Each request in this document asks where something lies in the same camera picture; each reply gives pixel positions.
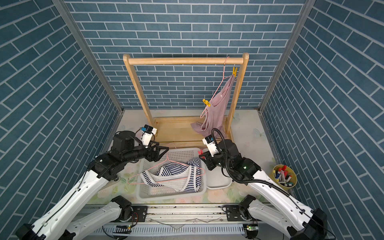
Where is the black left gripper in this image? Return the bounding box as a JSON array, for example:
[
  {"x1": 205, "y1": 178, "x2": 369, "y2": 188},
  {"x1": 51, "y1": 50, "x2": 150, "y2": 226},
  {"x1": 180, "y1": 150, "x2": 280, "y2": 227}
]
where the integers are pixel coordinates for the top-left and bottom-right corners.
[{"x1": 122, "y1": 139, "x2": 170, "y2": 164}]

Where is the blue white striped tank top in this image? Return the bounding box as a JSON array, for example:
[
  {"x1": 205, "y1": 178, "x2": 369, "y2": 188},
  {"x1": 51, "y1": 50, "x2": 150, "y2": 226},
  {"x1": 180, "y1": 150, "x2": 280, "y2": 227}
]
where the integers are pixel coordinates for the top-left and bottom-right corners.
[{"x1": 140, "y1": 158, "x2": 204, "y2": 193}]

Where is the pink tank top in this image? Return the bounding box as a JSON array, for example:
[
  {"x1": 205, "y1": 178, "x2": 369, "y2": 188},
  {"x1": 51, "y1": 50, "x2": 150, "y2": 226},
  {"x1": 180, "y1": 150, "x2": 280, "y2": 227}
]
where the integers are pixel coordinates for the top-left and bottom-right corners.
[{"x1": 191, "y1": 75, "x2": 236, "y2": 137}]

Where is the pink hanger with pink top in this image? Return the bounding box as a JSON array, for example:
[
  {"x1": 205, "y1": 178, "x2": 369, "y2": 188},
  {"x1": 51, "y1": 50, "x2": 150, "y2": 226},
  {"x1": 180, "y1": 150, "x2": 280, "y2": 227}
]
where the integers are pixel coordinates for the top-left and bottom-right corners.
[{"x1": 200, "y1": 57, "x2": 230, "y2": 119}]

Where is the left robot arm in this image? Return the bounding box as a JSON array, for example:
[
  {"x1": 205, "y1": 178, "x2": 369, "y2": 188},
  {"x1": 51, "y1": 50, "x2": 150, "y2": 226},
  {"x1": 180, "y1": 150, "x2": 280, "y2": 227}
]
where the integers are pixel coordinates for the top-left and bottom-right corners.
[{"x1": 16, "y1": 131, "x2": 169, "y2": 240}]

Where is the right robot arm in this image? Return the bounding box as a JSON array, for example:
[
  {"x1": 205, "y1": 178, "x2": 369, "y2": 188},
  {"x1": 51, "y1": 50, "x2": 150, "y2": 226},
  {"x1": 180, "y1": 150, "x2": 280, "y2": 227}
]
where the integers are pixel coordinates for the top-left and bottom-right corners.
[{"x1": 199, "y1": 128, "x2": 329, "y2": 240}]

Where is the wooden clothes rack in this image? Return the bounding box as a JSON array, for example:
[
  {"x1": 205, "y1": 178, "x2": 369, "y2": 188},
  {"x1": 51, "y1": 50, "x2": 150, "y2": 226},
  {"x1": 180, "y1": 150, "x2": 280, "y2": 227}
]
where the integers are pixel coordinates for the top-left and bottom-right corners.
[{"x1": 123, "y1": 53, "x2": 250, "y2": 148}]

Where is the white plastic tray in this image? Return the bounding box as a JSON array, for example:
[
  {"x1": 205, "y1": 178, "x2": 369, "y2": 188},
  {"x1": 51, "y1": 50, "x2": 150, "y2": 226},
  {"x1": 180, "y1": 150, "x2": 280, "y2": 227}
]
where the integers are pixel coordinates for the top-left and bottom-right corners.
[{"x1": 206, "y1": 167, "x2": 232, "y2": 190}]

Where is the white plastic basket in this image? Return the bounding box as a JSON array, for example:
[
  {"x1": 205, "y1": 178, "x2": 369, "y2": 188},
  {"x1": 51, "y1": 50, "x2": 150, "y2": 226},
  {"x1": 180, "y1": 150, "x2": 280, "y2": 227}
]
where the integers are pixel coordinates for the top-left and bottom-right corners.
[{"x1": 136, "y1": 160, "x2": 207, "y2": 202}]

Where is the yellow clothespin lower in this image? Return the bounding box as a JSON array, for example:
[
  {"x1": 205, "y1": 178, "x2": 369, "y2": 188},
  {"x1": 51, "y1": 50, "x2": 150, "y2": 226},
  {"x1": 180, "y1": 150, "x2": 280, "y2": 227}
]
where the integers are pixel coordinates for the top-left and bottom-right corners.
[{"x1": 203, "y1": 99, "x2": 211, "y2": 107}]

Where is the yellow clothespin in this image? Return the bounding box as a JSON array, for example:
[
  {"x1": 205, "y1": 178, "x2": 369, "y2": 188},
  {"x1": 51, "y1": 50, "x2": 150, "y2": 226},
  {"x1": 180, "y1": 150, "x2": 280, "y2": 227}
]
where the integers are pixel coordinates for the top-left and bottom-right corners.
[
  {"x1": 203, "y1": 99, "x2": 211, "y2": 107},
  {"x1": 233, "y1": 67, "x2": 238, "y2": 78}
]

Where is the yellow cup with pens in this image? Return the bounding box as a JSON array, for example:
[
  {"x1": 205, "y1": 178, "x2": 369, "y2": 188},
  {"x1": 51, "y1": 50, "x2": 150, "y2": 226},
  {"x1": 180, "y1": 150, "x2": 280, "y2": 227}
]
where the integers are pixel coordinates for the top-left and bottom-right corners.
[{"x1": 271, "y1": 165, "x2": 298, "y2": 191}]

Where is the yellow clothespin upper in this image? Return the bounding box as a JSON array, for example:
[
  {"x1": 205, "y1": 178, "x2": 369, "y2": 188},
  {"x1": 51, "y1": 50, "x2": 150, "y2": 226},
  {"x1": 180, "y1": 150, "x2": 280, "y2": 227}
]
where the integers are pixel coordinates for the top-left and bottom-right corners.
[{"x1": 233, "y1": 67, "x2": 238, "y2": 78}]

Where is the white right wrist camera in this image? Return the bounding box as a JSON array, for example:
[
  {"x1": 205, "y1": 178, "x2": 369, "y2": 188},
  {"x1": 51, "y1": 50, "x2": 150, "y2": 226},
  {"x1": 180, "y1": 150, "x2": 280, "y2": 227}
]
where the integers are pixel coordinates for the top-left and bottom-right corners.
[{"x1": 202, "y1": 135, "x2": 219, "y2": 157}]

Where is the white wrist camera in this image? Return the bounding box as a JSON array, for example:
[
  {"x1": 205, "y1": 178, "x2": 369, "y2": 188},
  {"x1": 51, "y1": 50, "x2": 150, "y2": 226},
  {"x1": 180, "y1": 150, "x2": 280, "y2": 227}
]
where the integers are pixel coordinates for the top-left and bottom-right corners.
[
  {"x1": 202, "y1": 135, "x2": 219, "y2": 157},
  {"x1": 141, "y1": 125, "x2": 157, "y2": 148}
]

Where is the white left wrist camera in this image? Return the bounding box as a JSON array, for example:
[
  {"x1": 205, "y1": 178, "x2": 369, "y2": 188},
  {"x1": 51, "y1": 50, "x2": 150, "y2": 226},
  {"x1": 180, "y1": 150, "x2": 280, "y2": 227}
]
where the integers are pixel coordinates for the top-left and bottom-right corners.
[{"x1": 141, "y1": 125, "x2": 157, "y2": 148}]

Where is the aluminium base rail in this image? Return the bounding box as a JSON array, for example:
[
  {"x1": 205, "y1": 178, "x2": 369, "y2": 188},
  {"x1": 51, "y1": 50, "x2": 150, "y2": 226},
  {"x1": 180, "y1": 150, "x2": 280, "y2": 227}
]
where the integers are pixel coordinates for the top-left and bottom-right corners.
[{"x1": 71, "y1": 202, "x2": 310, "y2": 240}]

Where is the aluminium corner post left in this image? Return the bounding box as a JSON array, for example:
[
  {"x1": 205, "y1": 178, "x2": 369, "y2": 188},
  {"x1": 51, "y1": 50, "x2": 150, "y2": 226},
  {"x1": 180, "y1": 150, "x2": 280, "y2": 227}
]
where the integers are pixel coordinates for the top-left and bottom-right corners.
[{"x1": 52, "y1": 0, "x2": 124, "y2": 114}]

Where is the aluminium corner post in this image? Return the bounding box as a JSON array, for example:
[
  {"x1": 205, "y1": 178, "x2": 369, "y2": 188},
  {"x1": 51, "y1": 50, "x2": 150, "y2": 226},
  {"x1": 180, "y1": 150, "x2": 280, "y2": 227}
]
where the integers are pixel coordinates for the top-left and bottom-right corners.
[
  {"x1": 52, "y1": 0, "x2": 124, "y2": 114},
  {"x1": 259, "y1": 0, "x2": 316, "y2": 114}
]

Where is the aluminium corner post right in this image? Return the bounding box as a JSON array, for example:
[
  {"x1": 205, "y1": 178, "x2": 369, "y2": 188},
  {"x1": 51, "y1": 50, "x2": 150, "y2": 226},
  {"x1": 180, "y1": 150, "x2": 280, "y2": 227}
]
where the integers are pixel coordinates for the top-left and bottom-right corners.
[{"x1": 259, "y1": 0, "x2": 316, "y2": 114}]

